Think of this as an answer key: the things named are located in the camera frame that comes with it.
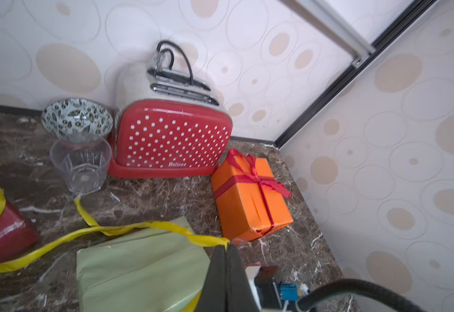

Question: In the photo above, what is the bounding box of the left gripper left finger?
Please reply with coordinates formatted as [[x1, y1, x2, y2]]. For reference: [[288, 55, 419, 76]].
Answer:
[[194, 245, 226, 312]]

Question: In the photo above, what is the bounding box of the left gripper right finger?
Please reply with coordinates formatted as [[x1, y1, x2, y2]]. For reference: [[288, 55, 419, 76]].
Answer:
[[226, 244, 260, 312]]

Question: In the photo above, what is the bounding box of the green gift box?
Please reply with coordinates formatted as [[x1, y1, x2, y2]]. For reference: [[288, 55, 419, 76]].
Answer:
[[76, 217, 218, 311]]

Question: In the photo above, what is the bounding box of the red gift box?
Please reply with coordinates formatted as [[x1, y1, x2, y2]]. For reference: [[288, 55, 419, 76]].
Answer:
[[0, 202, 40, 263]]

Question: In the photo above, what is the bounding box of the yellow ribbon of green box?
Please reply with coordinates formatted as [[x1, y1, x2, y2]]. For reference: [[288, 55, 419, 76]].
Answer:
[[0, 180, 231, 312]]

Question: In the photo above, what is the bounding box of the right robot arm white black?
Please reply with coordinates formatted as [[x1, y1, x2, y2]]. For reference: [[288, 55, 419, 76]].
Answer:
[[295, 279, 423, 312]]

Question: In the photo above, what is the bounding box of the orange gift box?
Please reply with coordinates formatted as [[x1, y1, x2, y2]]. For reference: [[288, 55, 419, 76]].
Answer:
[[210, 155, 294, 243]]

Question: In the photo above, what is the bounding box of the red polka dot toaster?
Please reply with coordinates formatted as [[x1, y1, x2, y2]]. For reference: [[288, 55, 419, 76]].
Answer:
[[109, 61, 233, 179]]

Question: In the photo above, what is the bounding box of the clear plastic cup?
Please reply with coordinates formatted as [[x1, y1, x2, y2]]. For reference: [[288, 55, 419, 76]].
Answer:
[[50, 133, 112, 196]]

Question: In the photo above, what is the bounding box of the patterned ceramic bowl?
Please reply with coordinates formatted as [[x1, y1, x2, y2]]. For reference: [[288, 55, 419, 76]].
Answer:
[[41, 98, 114, 139]]

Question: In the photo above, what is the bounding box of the black toaster cable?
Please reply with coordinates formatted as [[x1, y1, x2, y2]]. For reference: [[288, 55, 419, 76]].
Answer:
[[155, 40, 195, 87]]

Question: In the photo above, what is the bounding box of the horizontal aluminium frame bar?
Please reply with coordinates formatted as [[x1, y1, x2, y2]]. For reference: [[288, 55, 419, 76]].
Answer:
[[282, 0, 376, 68]]

